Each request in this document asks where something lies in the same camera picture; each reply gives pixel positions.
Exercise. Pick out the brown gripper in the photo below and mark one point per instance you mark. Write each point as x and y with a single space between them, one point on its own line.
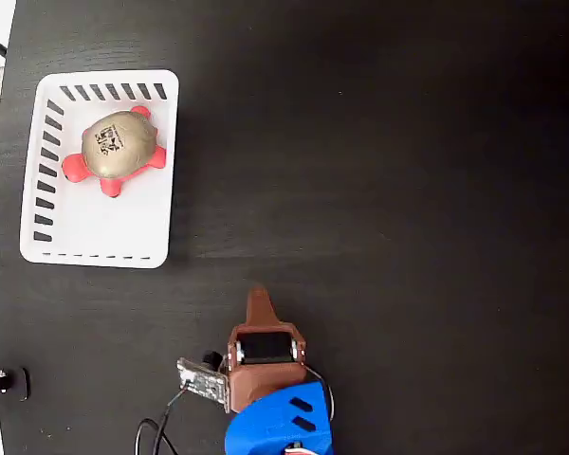
266 383

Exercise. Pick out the red turtle toy gold shell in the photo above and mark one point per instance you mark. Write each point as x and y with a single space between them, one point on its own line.
118 147

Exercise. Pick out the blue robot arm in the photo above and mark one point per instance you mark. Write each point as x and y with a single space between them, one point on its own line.
275 426

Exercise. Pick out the white plastic basket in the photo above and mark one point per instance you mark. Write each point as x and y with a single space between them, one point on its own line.
123 223

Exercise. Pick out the black table clamp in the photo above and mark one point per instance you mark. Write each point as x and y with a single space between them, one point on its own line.
16 383

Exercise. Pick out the bare camera circuit board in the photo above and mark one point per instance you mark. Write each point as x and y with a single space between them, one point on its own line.
204 379

